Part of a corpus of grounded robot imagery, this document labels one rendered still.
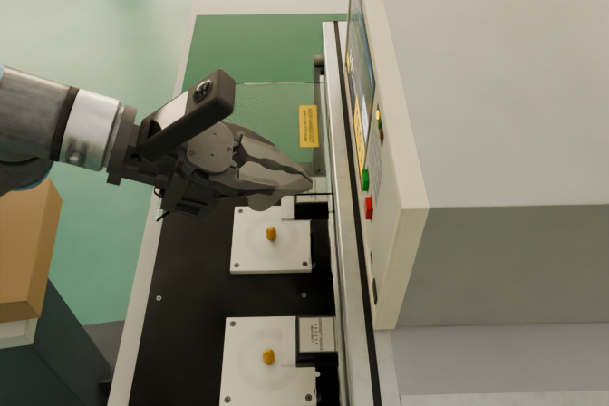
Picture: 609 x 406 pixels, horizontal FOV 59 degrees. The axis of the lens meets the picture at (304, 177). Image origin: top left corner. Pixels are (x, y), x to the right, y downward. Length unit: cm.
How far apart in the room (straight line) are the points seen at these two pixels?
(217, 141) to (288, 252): 49
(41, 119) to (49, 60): 249
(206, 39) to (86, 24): 170
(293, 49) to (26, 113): 107
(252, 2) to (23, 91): 126
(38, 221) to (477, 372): 84
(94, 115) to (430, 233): 32
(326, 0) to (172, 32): 143
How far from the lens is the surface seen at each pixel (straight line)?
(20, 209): 116
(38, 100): 54
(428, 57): 55
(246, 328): 95
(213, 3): 175
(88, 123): 54
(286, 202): 96
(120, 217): 215
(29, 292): 106
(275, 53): 151
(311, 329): 84
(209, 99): 49
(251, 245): 103
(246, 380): 91
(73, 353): 153
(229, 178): 54
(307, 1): 174
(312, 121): 83
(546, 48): 60
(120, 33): 309
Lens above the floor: 163
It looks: 49 degrees down
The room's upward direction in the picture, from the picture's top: straight up
